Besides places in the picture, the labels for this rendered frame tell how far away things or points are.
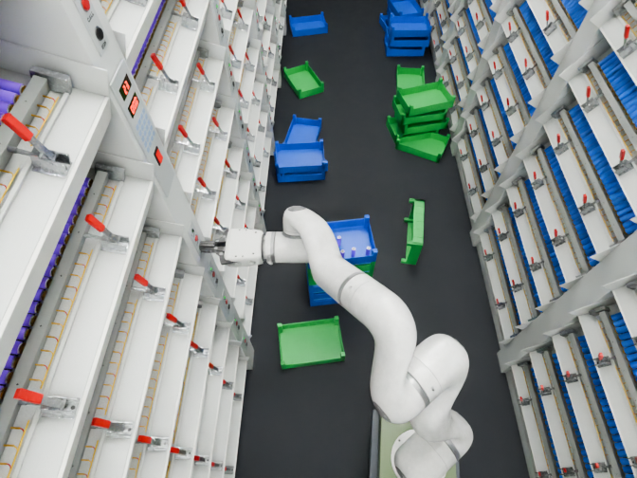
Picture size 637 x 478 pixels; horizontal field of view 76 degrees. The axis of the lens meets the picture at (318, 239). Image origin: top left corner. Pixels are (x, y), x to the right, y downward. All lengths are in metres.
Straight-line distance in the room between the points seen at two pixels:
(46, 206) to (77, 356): 0.24
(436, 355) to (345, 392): 1.15
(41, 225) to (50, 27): 0.27
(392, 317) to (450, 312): 1.43
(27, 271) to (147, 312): 0.41
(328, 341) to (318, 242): 1.15
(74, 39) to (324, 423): 1.70
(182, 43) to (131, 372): 0.80
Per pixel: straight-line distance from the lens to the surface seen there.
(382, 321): 0.81
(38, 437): 0.71
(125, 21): 0.92
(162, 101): 1.04
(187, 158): 1.18
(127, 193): 0.86
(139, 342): 0.92
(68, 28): 0.71
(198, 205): 1.31
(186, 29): 1.27
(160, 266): 0.99
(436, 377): 0.89
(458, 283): 2.32
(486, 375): 2.17
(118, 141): 0.83
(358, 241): 1.86
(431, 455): 1.23
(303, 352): 2.06
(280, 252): 1.07
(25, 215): 0.62
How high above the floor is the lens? 1.96
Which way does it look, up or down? 57 degrees down
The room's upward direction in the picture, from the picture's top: 1 degrees counter-clockwise
